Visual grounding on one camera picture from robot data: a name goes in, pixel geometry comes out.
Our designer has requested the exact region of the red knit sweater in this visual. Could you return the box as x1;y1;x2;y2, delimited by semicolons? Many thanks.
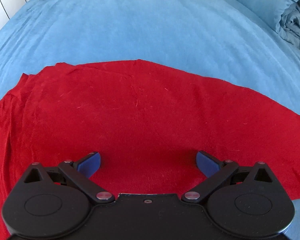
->
0;60;300;239

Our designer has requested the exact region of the blue bed sheet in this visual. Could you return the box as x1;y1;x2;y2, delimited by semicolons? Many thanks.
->
0;0;300;240

